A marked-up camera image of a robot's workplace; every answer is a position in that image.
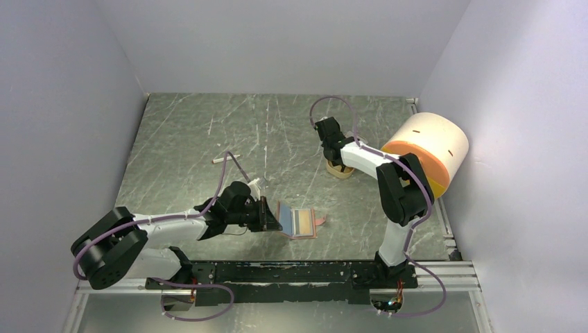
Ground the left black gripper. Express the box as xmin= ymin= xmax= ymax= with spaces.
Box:
xmin=227 ymin=196 xmax=282 ymax=232

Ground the brown leather card holder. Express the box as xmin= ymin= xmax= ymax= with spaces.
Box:
xmin=277 ymin=202 xmax=327 ymax=239

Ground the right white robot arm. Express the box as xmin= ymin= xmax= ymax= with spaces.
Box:
xmin=311 ymin=117 xmax=434 ymax=287

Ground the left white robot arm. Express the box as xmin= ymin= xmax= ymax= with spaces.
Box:
xmin=71 ymin=181 xmax=283 ymax=290

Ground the wooden tray with cards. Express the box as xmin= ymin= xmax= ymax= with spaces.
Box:
xmin=326 ymin=160 xmax=355 ymax=180

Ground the white pen stick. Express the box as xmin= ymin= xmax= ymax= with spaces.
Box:
xmin=211 ymin=154 xmax=240 ymax=164

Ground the white orange yellow cylinder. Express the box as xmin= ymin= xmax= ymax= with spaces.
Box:
xmin=381 ymin=112 xmax=469 ymax=198

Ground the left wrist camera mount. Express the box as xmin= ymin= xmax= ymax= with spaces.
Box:
xmin=248 ymin=178 xmax=266 ymax=198

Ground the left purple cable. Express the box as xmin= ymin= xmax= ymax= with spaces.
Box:
xmin=72 ymin=151 xmax=236 ymax=322

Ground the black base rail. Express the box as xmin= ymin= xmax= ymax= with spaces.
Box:
xmin=144 ymin=259 xmax=418 ymax=306

